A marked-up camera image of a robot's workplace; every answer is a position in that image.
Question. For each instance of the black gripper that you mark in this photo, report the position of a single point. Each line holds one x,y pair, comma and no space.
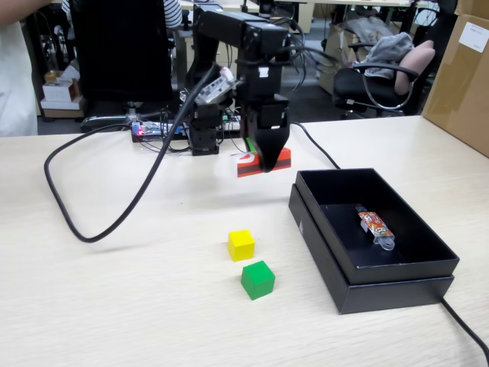
267,112

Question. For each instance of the red white printed carton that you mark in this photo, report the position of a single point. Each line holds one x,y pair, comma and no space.
244,169

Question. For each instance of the yellow wooden cube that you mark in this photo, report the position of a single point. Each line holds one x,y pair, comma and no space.
241,246

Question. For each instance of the green wooden cube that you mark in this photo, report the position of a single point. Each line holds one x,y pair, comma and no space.
258,281

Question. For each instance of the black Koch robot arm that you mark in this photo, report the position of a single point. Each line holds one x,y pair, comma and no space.
229,28

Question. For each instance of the black cardboard box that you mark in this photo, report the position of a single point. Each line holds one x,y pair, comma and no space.
412,229
389,298

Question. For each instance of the labelled brown cardboard box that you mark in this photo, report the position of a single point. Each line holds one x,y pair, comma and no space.
462,88

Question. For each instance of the plain brown cardboard box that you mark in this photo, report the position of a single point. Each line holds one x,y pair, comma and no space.
473,7

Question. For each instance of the controller board with red light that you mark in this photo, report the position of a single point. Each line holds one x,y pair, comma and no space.
153,128

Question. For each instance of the office chair with pink cushion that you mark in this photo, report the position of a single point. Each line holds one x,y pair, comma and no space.
355,86

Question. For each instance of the beige floor carton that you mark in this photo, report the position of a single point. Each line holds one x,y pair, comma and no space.
338,49

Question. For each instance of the beige drawer cabinet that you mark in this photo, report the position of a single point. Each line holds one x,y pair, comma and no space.
183,49

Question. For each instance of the white office desk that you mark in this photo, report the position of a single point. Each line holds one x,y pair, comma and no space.
233,4

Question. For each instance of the grey cloth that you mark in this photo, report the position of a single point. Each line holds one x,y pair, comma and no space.
389,53

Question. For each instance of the person in striped shirt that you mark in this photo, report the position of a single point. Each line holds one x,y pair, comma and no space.
173,13

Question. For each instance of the flat white carton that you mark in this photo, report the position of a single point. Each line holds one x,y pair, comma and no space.
61,108

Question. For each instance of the small white carton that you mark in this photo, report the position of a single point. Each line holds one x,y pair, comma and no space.
57,91

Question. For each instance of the open brown carton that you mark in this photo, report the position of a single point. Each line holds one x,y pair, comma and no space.
61,74

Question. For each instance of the person in white shirt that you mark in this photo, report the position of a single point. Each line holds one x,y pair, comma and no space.
13,84

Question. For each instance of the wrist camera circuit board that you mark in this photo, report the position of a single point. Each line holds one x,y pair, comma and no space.
214,89

